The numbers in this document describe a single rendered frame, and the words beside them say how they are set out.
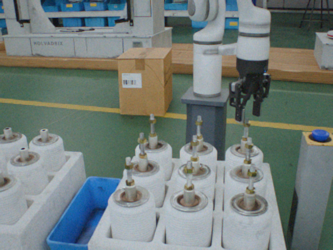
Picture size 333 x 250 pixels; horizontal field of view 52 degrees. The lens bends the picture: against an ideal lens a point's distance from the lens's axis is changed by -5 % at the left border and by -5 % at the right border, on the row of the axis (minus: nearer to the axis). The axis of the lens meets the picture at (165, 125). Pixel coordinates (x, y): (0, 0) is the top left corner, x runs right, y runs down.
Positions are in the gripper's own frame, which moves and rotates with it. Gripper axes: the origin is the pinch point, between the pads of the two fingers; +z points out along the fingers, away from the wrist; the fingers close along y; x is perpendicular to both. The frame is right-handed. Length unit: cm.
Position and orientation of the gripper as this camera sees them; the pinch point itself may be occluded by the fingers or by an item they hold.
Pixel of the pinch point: (248, 114)
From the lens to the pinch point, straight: 88.1
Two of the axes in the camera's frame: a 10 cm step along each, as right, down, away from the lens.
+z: 0.2, 9.2, 3.9
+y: 7.6, -2.6, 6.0
